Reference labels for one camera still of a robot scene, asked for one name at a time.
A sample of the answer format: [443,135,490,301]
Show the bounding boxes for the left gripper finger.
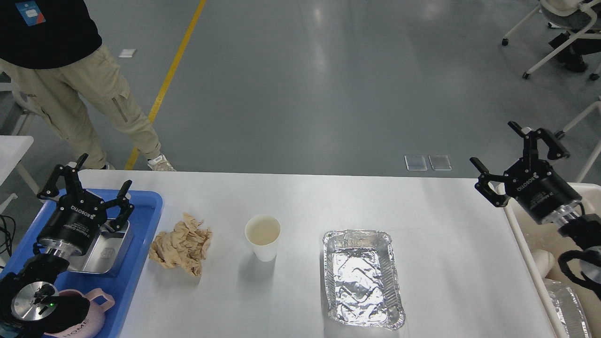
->
[101,180,135,232]
[37,153,88,200]

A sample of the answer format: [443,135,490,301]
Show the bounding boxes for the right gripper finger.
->
[508,121,571,165]
[470,157,512,207]

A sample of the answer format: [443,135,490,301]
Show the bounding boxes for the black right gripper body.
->
[507,160,582,224]

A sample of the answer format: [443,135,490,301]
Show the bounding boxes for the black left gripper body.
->
[37,192,107,255]

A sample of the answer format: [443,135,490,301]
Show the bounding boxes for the small steel tray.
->
[67,221,133,277]

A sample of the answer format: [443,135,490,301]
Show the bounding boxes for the pink mug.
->
[44,288,115,338]

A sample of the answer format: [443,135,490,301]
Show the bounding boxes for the aluminium foil tray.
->
[323,230,406,331]

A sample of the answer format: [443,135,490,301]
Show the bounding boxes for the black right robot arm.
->
[470,121,601,297]

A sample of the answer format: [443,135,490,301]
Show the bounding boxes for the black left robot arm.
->
[0,154,134,338]

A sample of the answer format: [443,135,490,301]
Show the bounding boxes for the beige plastic bin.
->
[504,199,601,338]

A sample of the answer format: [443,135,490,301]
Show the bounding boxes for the white side table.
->
[0,135,39,195]

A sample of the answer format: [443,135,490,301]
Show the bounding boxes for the crumpled brown paper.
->
[148,213,213,277]

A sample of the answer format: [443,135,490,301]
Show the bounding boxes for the white chair leg right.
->
[555,96,601,183]

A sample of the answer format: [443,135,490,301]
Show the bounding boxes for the white chair left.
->
[0,83,35,136]

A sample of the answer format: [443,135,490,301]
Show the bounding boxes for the floor socket plate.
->
[404,154,453,171]

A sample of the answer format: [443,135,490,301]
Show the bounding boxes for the person in beige trousers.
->
[0,0,174,171]

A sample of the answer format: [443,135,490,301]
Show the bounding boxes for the foil trash in bin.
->
[543,278,591,338]

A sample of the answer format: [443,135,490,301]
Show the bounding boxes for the white office chair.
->
[501,0,601,80]

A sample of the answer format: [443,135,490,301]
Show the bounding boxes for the white paper cup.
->
[245,215,281,262]

